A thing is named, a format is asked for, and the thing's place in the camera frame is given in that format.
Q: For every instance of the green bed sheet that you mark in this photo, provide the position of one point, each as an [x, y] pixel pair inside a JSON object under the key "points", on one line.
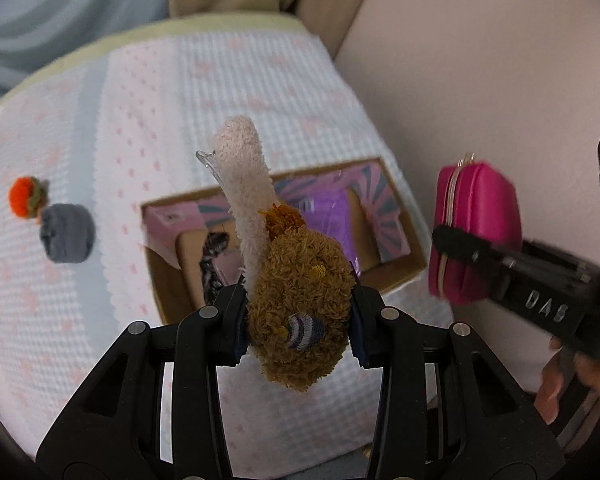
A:
{"points": [[172, 27]]}

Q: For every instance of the grey sock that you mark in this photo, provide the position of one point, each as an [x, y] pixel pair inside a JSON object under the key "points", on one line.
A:
{"points": [[67, 233]]}

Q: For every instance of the orange pompom toy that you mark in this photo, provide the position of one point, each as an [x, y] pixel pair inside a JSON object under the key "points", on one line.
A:
{"points": [[27, 197]]}

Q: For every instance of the purple foil packet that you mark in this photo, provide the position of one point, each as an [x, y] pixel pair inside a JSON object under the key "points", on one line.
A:
{"points": [[329, 213]]}

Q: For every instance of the pink patterned cardboard box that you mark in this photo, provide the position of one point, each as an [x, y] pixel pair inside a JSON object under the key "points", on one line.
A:
{"points": [[383, 231]]}

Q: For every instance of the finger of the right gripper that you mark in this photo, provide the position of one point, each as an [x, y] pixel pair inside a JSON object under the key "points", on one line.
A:
{"points": [[500, 259]]}

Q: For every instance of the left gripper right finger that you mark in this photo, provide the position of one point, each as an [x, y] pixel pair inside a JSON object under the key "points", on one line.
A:
{"points": [[448, 407]]}

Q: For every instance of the brown plush hair clip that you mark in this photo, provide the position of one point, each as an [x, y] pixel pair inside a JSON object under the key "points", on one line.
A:
{"points": [[298, 281]]}

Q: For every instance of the magenta zip pouch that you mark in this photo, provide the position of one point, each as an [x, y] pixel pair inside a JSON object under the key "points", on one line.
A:
{"points": [[476, 199]]}

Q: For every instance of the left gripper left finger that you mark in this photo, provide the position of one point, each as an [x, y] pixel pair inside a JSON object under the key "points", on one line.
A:
{"points": [[150, 408]]}

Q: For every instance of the black patterned scrunchie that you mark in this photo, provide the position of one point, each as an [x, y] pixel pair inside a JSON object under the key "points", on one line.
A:
{"points": [[214, 245]]}

